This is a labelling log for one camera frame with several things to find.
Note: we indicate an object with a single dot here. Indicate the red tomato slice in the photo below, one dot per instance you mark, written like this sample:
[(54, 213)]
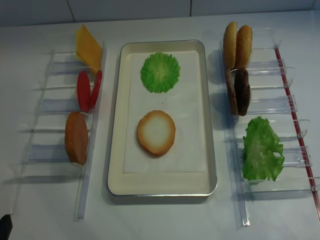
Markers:
[(83, 91), (96, 89)]

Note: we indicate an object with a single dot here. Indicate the flat round lettuce piece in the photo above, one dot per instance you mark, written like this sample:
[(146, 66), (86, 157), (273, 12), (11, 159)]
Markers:
[(160, 72)]

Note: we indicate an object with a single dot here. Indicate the left brown meat patty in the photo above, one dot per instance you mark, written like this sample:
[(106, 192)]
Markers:
[(231, 92)]

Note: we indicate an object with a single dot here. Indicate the right dark meat patty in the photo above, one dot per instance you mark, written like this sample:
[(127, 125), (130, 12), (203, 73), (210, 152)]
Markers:
[(242, 90)]

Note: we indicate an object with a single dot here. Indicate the yellow cheese slice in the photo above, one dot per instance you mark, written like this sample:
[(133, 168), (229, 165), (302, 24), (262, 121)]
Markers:
[(88, 50)]

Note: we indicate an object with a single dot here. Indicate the upright green lettuce leaf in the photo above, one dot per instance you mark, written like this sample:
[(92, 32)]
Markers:
[(263, 153)]

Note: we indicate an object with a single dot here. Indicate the bun slice on tray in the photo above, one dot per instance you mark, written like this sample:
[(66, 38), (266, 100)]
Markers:
[(156, 132)]

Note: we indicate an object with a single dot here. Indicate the metal baking tray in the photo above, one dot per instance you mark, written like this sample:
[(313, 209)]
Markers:
[(121, 183)]

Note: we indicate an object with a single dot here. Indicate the white paper liner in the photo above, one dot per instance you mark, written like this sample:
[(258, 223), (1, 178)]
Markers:
[(184, 105)]

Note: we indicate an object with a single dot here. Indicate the brown bun in left rack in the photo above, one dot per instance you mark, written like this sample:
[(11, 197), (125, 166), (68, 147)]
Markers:
[(76, 138)]

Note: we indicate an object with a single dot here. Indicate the clear acrylic left rack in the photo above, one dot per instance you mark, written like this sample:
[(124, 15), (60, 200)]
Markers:
[(44, 159)]

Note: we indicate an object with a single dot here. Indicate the clear acrylic rack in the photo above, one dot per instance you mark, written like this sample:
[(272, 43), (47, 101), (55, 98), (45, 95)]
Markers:
[(270, 81), (44, 159)]

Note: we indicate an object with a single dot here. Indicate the left tan bun half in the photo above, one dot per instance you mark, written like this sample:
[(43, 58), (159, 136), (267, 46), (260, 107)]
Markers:
[(230, 44)]

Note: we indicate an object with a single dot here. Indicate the clear acrylic right rack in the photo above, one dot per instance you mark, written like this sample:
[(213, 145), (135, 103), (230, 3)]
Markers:
[(270, 81)]

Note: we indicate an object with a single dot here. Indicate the right golden bun half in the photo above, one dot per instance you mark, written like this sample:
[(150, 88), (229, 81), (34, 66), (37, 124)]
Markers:
[(244, 39)]

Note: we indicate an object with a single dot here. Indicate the black object at corner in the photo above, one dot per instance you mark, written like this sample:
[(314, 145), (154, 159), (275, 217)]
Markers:
[(6, 226)]

